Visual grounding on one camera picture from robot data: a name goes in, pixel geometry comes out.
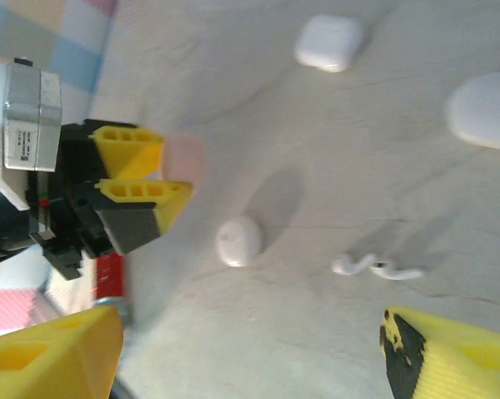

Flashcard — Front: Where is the white square earbud case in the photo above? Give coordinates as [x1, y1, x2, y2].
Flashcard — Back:
[293, 14, 365, 74]

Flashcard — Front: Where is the white oval earbud case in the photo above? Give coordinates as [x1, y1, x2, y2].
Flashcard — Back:
[444, 71, 500, 151]

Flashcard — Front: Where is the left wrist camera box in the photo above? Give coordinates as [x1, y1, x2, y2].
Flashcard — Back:
[0, 57, 63, 211]

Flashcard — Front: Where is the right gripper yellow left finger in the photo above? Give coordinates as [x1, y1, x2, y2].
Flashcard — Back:
[0, 305, 124, 399]

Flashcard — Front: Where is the red glitter tube silver cap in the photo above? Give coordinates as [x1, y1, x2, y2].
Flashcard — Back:
[94, 253, 131, 325]

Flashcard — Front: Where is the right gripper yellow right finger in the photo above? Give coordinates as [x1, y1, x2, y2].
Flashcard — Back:
[378, 306, 500, 399]

